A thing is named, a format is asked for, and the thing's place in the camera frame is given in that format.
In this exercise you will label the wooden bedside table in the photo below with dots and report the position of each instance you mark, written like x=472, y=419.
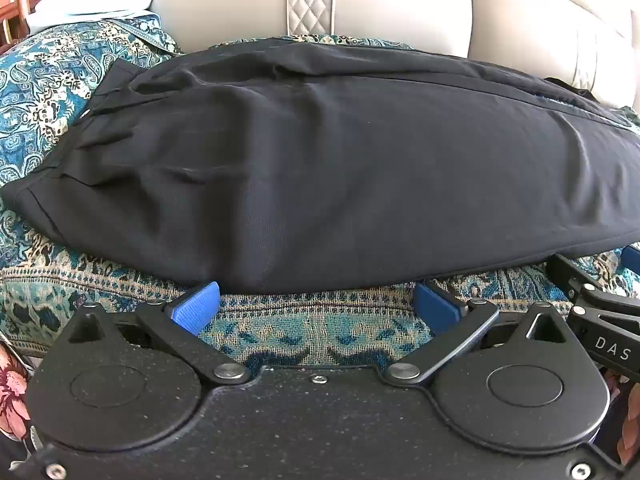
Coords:
x=17, y=10

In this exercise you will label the teal paisley printed blanket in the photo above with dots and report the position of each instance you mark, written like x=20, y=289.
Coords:
x=55, y=65

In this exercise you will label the beige leather headboard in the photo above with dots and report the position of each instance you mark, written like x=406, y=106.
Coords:
x=400, y=5

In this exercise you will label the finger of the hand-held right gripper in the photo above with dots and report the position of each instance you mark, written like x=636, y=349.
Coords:
x=575, y=272

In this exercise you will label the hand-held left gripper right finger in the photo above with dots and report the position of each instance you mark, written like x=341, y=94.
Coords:
x=434, y=305

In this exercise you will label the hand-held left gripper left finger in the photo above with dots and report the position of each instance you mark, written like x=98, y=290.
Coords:
x=196, y=304

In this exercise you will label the black pants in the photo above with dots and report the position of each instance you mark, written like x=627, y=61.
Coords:
x=320, y=170

